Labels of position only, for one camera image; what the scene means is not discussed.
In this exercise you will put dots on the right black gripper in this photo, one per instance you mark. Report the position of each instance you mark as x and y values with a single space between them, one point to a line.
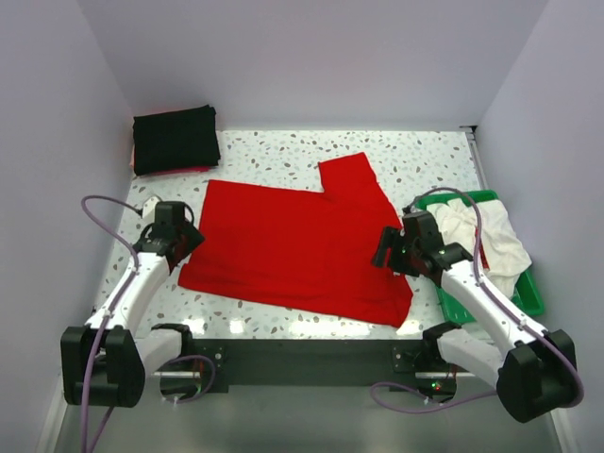
389 239

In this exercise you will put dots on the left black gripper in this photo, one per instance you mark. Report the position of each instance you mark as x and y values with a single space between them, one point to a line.
194 239

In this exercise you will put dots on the red t-shirt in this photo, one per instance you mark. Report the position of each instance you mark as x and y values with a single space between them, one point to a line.
299 249

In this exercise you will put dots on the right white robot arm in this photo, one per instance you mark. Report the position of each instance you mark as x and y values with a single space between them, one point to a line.
532 370

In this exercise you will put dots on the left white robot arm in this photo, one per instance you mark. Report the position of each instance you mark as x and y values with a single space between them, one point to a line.
102 363

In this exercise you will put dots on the folded black t-shirt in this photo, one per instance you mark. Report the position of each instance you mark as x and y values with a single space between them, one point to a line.
174 141

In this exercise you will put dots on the white t-shirt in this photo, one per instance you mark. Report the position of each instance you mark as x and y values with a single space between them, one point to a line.
502 255

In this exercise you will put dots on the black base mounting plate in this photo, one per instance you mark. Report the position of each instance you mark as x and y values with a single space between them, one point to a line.
322 363

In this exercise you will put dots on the green plastic bin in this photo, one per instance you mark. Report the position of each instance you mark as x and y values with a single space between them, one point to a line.
526 295

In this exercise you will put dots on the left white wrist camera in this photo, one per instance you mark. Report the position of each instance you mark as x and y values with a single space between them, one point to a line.
148 207

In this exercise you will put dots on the aluminium frame rail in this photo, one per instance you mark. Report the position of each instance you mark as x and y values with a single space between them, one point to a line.
467 375

